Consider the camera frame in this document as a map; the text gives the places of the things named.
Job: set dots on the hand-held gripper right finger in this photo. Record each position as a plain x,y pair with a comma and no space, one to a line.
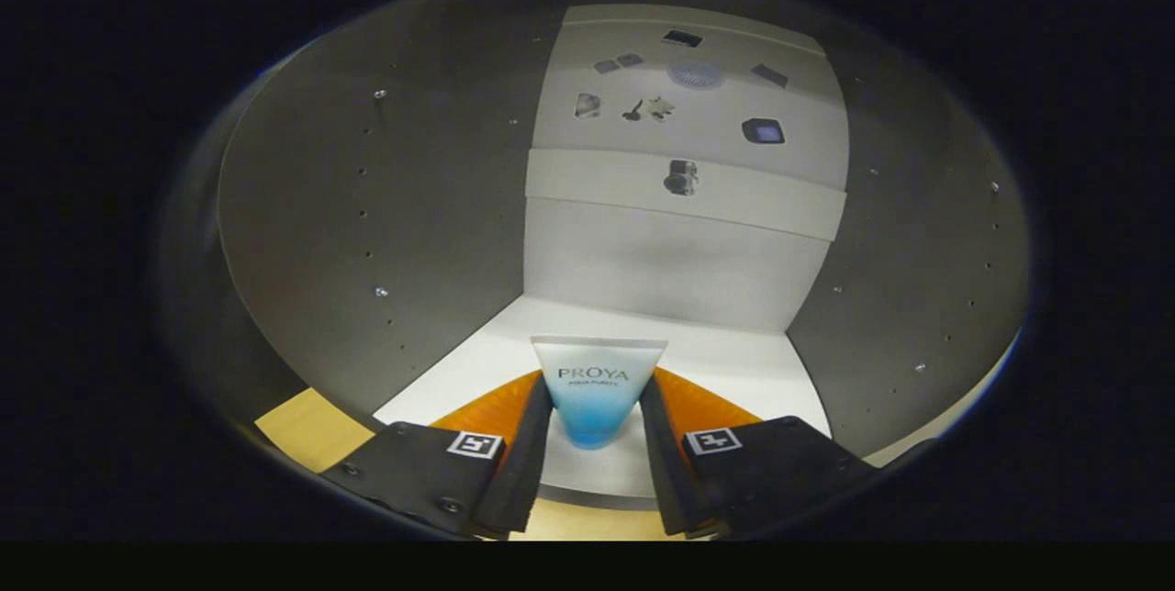
670,481

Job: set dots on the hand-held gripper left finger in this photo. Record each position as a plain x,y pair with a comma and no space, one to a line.
519,481

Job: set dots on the white and blue tube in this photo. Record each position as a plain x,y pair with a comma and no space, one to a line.
597,389

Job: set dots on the white cabinet shelf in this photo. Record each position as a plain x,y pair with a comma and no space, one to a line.
734,196

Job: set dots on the grey cabinet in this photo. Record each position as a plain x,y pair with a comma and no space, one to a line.
413,206

